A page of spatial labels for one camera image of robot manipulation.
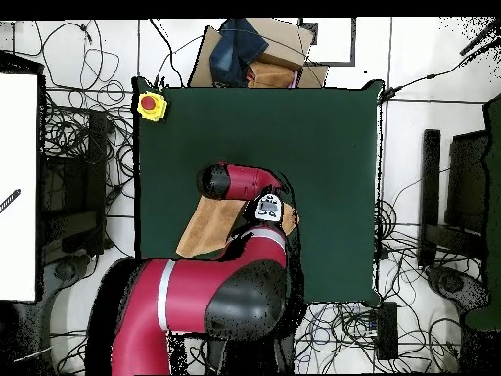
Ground tan terry towel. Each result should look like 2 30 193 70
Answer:
175 194 300 259

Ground dark green table cloth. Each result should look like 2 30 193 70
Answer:
132 76 387 308

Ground tan towel in box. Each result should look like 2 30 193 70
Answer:
247 60 296 89

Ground yellow emergency stop button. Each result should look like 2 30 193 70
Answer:
136 90 168 122

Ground blue denim jeans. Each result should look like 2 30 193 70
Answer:
208 18 270 88

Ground black equipment rack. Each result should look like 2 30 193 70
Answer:
38 109 109 263

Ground brown cardboard box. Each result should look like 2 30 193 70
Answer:
187 17 330 89

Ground long black floor bar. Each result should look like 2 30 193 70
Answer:
417 128 441 269

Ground black power strip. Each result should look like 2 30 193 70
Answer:
376 301 399 361

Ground grey stand base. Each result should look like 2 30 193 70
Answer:
425 264 490 314
40 254 93 303

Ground black panel stand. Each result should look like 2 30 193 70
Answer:
445 130 490 236

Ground green cloth on stand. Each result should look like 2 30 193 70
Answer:
463 92 501 332

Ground black rectangular floor frame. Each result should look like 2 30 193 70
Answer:
298 17 357 67

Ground black cable with connector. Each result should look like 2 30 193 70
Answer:
378 38 501 104

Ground thin black looped cable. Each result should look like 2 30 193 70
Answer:
33 21 95 91

